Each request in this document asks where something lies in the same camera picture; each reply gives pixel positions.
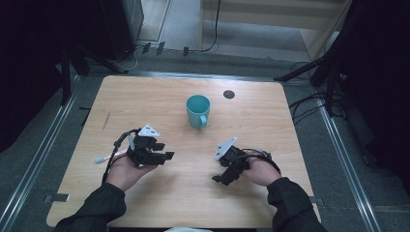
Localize black hanging cable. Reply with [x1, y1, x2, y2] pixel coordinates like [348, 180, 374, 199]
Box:
[192, 0, 222, 54]

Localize white cloth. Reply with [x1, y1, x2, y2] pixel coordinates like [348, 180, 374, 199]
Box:
[163, 226, 215, 232]

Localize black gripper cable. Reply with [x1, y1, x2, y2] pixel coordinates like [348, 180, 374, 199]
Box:
[237, 148, 282, 176]
[102, 128, 141, 186]

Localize grey metal bracket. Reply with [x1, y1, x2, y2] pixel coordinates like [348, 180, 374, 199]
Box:
[43, 192, 71, 204]

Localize light wooden furniture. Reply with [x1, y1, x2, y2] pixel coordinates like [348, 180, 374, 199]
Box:
[198, 0, 354, 62]

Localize dark cabinet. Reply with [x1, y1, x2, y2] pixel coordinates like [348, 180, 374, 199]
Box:
[98, 0, 145, 63]

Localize teal cup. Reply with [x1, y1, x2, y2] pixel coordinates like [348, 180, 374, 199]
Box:
[185, 94, 212, 131]

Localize black curtain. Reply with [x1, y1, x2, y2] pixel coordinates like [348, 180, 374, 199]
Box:
[0, 0, 107, 154]
[325, 0, 410, 197]

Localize black metal stand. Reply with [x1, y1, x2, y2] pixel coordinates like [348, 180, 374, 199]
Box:
[58, 41, 131, 106]
[273, 52, 343, 118]

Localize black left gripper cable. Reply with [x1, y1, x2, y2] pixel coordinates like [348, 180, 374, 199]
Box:
[102, 128, 141, 186]

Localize white floor cable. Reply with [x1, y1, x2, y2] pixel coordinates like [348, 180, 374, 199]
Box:
[111, 46, 144, 73]

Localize black floor cables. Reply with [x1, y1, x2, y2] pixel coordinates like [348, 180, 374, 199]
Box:
[288, 60, 346, 126]

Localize person's right hand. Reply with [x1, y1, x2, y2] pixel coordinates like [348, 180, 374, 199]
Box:
[242, 156, 282, 188]

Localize person's left hand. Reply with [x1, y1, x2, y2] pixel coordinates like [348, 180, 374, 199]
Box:
[105, 149, 159, 191]

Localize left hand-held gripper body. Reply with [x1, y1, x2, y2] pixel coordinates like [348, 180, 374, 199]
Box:
[126, 124, 161, 168]

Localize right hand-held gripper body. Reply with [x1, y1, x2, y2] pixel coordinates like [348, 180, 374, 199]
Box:
[214, 136, 251, 172]

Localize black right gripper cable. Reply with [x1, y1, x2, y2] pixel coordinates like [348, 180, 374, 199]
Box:
[237, 148, 282, 176]

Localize metal floor rail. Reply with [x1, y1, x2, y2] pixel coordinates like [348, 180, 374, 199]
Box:
[316, 96, 384, 232]
[0, 74, 81, 232]

